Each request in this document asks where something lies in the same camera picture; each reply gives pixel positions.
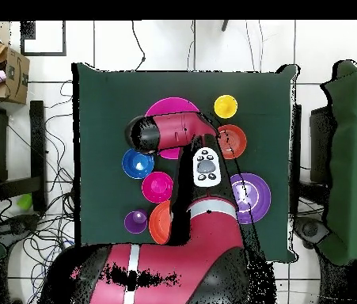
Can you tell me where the purple cup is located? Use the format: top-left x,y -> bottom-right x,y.
123,208 -> 150,235

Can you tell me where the black floor cable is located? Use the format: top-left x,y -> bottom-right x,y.
131,21 -> 146,71

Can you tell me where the black stand base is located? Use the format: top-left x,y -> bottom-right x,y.
294,217 -> 330,249

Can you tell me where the black stand with knob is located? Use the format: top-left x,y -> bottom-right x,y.
0,214 -> 40,248

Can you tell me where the yellow cup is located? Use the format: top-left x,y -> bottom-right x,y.
213,93 -> 239,120

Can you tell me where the small orange-red bowl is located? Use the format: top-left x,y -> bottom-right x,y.
217,123 -> 248,160

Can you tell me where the large purple bowl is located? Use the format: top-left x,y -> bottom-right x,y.
230,172 -> 272,226

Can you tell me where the large pink bowl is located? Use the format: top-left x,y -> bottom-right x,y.
144,97 -> 200,161

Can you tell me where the dark blue bowl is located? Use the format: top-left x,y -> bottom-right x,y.
121,147 -> 156,181

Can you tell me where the large orange bowl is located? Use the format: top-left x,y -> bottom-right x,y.
148,199 -> 173,245

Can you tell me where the blue cable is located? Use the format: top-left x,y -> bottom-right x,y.
30,238 -> 76,283

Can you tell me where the small red bowl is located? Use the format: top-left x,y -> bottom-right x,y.
141,171 -> 175,204

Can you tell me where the black square floor frame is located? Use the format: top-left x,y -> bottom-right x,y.
20,21 -> 67,57

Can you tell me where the cardboard box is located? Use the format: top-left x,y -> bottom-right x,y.
0,47 -> 31,105

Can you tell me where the tangle of black cables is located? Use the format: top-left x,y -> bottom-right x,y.
5,78 -> 76,283

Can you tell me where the small green floor cup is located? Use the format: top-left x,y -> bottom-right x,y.
16,192 -> 34,211

